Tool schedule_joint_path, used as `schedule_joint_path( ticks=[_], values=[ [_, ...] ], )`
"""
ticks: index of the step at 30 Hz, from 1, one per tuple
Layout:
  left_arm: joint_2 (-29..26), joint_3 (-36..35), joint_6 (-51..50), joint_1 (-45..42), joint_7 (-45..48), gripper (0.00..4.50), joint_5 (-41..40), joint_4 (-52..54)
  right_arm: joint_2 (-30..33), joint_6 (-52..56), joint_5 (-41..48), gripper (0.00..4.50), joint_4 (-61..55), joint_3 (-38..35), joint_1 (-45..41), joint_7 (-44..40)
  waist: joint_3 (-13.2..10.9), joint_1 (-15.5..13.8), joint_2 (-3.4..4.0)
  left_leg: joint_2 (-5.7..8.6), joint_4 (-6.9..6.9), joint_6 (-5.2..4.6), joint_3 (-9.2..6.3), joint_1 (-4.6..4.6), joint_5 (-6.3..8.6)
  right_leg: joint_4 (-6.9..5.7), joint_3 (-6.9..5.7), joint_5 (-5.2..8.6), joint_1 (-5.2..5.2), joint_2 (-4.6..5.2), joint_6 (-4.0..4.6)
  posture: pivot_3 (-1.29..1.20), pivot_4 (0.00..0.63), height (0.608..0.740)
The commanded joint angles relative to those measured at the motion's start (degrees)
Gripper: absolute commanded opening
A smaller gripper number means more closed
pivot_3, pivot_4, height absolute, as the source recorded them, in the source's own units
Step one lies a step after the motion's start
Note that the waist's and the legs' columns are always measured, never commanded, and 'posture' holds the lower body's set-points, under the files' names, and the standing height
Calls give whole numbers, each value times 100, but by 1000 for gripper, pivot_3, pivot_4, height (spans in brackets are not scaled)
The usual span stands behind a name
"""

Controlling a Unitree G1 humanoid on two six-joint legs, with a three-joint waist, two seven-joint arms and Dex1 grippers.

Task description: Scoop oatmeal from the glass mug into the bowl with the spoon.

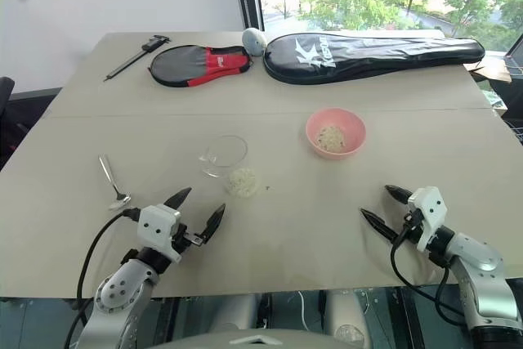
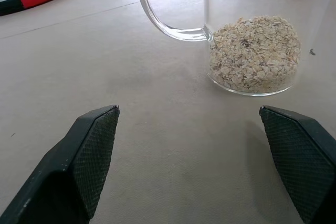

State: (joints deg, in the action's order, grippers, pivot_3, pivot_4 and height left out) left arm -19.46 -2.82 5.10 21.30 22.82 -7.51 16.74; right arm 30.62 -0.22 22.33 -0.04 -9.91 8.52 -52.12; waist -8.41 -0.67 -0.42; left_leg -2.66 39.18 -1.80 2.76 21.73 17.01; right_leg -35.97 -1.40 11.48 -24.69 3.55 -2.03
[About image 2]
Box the oats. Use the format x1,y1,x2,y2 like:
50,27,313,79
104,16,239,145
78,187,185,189
209,15,302,93

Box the clear glass mug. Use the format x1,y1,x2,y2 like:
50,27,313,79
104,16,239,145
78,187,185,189
132,0,334,97

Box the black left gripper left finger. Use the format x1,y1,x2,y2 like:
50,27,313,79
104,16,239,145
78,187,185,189
0,104,120,224

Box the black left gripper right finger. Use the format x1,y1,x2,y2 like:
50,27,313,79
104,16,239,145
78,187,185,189
259,105,336,224

